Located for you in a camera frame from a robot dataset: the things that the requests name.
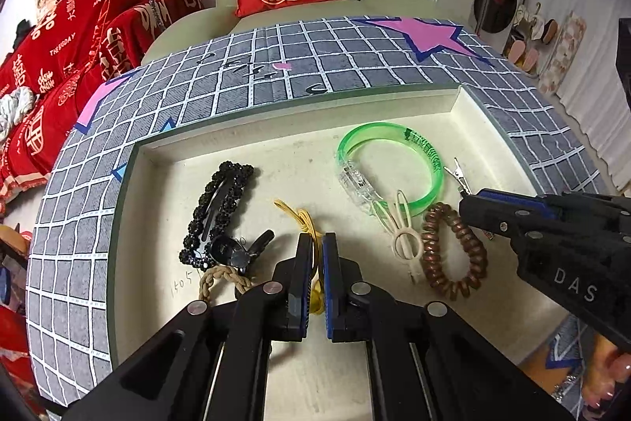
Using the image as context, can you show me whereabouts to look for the yellow cord bead bracelet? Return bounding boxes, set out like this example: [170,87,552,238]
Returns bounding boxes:
[273,196,327,316]

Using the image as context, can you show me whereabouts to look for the tan braided rope bracelet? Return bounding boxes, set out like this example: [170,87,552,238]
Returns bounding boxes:
[198,264,256,308]

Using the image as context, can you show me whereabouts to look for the cream wire hair clip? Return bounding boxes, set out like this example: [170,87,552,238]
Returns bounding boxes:
[372,189,424,284]

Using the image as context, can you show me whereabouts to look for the brown coil bracelet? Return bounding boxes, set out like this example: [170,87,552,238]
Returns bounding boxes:
[420,201,490,303]

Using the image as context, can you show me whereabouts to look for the silver metal clip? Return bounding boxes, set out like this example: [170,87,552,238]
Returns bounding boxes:
[442,156,495,241]

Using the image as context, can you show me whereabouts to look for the right hand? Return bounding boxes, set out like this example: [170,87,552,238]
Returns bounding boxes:
[581,333,630,420]

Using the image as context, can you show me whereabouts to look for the black claw hair clip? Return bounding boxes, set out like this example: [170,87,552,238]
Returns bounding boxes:
[210,230,275,276]

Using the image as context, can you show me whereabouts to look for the green translucent bangle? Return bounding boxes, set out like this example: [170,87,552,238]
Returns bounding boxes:
[335,122,445,217]

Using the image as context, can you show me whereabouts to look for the black beaded hair clip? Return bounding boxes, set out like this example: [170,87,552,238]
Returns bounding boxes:
[179,160,254,271]

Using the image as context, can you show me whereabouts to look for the pink slippers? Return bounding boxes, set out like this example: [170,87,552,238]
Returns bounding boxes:
[505,4,561,75]

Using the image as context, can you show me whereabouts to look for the grey checked tablecloth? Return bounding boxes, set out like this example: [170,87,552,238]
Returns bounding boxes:
[27,17,605,405]

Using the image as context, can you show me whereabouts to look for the red wedding bedding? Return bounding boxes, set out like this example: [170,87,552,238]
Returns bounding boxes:
[1,0,202,202]

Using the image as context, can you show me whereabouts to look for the grey white crumpled cloth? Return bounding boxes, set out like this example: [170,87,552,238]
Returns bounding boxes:
[0,86,35,142]

